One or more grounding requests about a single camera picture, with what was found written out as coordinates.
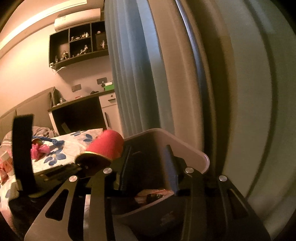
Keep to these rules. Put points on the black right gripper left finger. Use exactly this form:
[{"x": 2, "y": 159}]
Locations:
[{"x": 62, "y": 217}]

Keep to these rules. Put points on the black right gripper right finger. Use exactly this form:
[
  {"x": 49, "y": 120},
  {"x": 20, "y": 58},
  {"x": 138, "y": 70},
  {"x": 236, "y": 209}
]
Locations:
[{"x": 212, "y": 207}]

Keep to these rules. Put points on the red snack wrapper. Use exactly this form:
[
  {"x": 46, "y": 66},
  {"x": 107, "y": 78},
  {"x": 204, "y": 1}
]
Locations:
[{"x": 6, "y": 166}]

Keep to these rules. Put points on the pink crumpled plastic bag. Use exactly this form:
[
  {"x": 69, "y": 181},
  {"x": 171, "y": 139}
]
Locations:
[{"x": 38, "y": 151}]

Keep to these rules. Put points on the grey striped bed blanket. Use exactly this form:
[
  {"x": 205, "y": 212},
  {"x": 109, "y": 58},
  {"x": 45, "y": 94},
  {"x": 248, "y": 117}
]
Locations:
[{"x": 37, "y": 131}]

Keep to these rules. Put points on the white blue floral duvet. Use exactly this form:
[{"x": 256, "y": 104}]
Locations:
[{"x": 75, "y": 143}]

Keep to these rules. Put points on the grey upholstered headboard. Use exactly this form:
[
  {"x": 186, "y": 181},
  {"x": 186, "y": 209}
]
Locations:
[{"x": 38, "y": 105}]

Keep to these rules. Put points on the dark desk with white drawers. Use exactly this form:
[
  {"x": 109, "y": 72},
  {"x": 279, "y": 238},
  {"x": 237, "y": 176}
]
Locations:
[{"x": 98, "y": 110}]

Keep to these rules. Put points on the green box on desk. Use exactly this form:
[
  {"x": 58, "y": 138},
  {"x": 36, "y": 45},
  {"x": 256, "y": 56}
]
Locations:
[{"x": 109, "y": 86}]

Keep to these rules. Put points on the blue grey curtain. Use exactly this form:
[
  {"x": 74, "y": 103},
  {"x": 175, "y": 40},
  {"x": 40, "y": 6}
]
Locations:
[{"x": 219, "y": 75}]

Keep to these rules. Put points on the white air conditioner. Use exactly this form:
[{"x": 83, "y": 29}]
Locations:
[{"x": 77, "y": 18}]

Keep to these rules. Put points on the dark wall shelf unit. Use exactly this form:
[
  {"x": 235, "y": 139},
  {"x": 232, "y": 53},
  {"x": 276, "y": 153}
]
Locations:
[{"x": 77, "y": 43}]

